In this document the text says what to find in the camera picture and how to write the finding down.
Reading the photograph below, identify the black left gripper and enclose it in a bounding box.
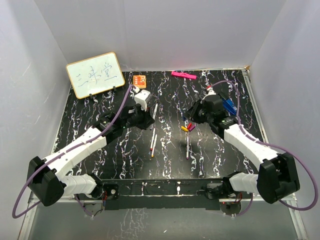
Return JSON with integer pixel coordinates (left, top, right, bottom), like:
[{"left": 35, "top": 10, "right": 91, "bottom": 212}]
[{"left": 122, "top": 103, "right": 155, "bottom": 131}]

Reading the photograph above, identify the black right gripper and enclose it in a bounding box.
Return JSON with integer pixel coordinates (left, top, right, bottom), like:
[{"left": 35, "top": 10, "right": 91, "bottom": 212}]
[{"left": 183, "top": 99, "right": 213, "bottom": 125}]

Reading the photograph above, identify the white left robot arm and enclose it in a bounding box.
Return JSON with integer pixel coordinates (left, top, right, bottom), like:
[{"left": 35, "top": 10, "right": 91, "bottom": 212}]
[{"left": 27, "top": 104, "right": 155, "bottom": 207}]

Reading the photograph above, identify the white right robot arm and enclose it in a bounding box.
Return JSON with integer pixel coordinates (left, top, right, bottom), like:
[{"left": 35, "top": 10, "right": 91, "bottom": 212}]
[{"left": 184, "top": 95, "right": 300, "bottom": 204}]

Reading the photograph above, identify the yellow pen cap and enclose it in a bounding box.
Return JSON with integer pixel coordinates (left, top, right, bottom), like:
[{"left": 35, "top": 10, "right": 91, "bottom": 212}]
[{"left": 180, "top": 126, "right": 189, "bottom": 133}]

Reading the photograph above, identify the white pen red end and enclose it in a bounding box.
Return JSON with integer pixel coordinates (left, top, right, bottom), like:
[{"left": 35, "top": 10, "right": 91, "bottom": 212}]
[{"left": 150, "top": 128, "right": 156, "bottom": 151}]

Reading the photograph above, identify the white pen purple end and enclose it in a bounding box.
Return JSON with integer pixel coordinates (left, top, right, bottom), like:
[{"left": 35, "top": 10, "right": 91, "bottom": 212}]
[{"left": 186, "top": 135, "right": 190, "bottom": 160}]

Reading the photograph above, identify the white pen yellow end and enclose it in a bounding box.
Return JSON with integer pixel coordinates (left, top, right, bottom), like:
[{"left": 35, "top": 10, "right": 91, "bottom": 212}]
[{"left": 151, "top": 134, "right": 158, "bottom": 158}]

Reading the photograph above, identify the blue black stapler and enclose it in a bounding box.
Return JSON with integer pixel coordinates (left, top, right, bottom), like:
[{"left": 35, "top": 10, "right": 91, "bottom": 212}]
[{"left": 218, "top": 92, "right": 237, "bottom": 116}]

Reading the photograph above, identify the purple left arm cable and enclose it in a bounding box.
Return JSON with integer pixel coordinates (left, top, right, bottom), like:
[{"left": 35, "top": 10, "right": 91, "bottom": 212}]
[{"left": 11, "top": 84, "right": 141, "bottom": 220}]

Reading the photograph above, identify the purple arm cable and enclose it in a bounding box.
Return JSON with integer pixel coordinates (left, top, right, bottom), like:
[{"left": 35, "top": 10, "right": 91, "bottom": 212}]
[
  {"left": 206, "top": 80, "right": 316, "bottom": 212},
  {"left": 11, "top": 84, "right": 141, "bottom": 220}
]

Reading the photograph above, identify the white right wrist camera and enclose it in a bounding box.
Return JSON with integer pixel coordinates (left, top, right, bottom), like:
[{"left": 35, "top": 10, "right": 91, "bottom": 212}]
[{"left": 204, "top": 85, "right": 218, "bottom": 99}]

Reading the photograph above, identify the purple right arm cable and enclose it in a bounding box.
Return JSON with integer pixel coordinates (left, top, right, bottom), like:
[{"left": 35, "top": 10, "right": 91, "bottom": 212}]
[{"left": 206, "top": 80, "right": 316, "bottom": 212}]

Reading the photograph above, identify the small whiteboard with yellow frame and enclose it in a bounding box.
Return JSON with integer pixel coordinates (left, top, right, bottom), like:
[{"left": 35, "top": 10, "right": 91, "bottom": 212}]
[{"left": 66, "top": 52, "right": 125, "bottom": 99}]

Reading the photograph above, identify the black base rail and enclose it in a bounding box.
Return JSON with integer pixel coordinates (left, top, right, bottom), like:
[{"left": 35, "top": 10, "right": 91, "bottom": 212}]
[{"left": 102, "top": 178, "right": 222, "bottom": 210}]

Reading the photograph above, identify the aluminium frame rail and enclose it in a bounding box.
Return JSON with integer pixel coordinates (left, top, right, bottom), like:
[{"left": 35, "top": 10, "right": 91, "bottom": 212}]
[{"left": 241, "top": 68, "right": 309, "bottom": 240}]

